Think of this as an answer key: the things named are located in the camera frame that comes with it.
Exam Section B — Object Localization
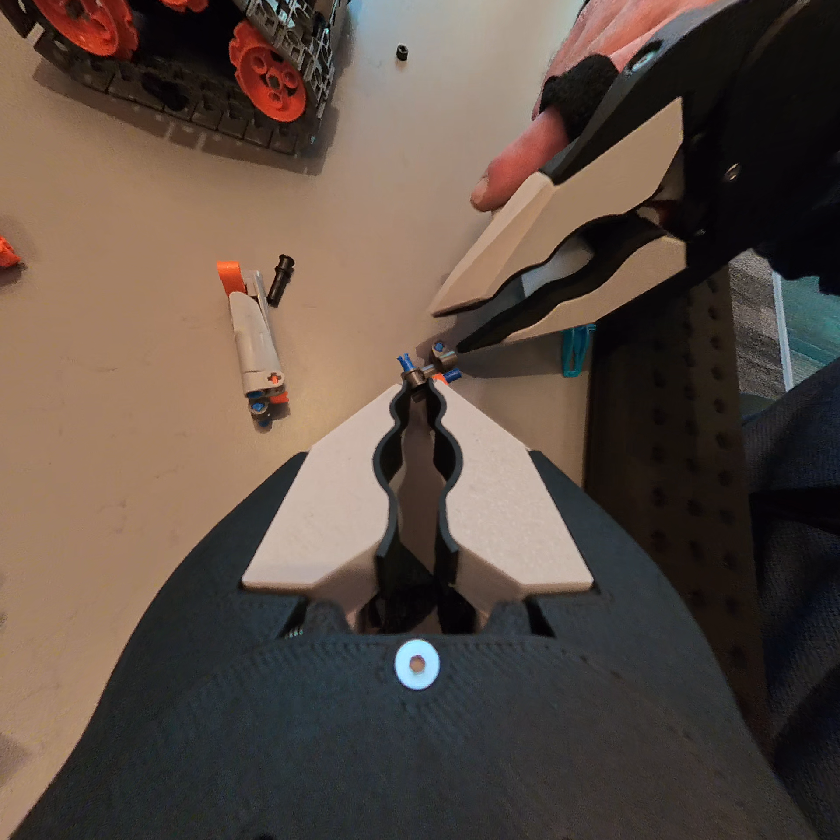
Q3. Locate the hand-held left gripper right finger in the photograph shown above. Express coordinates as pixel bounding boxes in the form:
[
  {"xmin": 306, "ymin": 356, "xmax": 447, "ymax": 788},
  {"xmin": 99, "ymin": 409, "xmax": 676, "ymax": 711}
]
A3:
[{"xmin": 427, "ymin": 381, "xmax": 595, "ymax": 608}]

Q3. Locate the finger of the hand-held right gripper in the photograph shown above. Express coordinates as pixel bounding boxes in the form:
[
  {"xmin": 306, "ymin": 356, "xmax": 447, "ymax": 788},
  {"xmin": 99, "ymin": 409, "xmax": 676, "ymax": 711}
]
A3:
[
  {"xmin": 428, "ymin": 97, "xmax": 685, "ymax": 318},
  {"xmin": 456, "ymin": 220, "xmax": 688, "ymax": 355}
]

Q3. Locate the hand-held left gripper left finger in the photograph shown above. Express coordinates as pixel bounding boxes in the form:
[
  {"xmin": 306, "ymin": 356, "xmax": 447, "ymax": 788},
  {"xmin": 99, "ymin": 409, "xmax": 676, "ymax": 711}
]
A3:
[{"xmin": 241, "ymin": 382, "xmax": 404, "ymax": 613}]

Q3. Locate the grey connector with blue pin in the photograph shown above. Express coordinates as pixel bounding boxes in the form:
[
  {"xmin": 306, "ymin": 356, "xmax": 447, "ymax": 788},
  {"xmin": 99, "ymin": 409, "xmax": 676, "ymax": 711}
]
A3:
[{"xmin": 395, "ymin": 353, "xmax": 431, "ymax": 403}]

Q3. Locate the orange connector with blue pins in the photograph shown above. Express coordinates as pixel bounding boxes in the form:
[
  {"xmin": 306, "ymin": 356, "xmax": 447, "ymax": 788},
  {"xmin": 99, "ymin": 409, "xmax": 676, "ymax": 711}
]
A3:
[{"xmin": 428, "ymin": 338, "xmax": 463, "ymax": 387}]

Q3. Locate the black axle pin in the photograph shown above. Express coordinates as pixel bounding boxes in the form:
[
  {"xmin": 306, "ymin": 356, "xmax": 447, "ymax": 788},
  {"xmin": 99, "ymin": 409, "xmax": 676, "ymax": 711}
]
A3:
[{"xmin": 267, "ymin": 254, "xmax": 296, "ymax": 308}]

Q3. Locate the person's right hand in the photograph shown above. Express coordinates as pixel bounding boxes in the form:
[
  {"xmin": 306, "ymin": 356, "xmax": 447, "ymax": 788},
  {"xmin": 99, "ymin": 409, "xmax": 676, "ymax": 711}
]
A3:
[{"xmin": 471, "ymin": 0, "xmax": 713, "ymax": 212}]

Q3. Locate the blue plastic tool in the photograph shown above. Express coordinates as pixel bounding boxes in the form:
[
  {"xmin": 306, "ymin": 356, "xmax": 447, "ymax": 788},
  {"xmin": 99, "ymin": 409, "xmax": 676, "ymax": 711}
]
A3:
[{"xmin": 561, "ymin": 323, "xmax": 597, "ymax": 379}]

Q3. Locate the tracked toy robot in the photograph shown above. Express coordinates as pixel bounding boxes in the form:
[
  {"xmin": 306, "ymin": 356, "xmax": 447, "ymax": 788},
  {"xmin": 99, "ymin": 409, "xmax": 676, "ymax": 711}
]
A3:
[{"xmin": 0, "ymin": 0, "xmax": 349, "ymax": 158}]

